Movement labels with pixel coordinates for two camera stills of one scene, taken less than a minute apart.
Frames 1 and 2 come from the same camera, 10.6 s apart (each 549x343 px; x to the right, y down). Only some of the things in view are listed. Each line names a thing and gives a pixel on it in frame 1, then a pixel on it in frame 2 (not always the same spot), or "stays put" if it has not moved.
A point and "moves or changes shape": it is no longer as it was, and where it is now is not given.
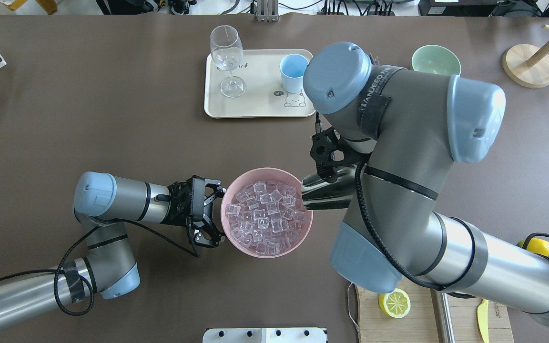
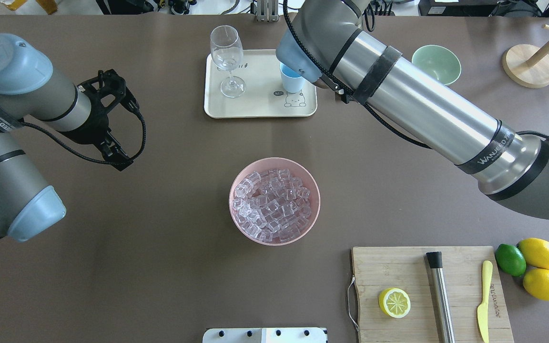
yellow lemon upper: [538, 245] stays put
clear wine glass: [227, 54] stays put
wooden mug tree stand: [534, 67] stays put
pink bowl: [263, 214] moves or changes shape
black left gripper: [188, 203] → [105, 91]
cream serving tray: [254, 89] stays put
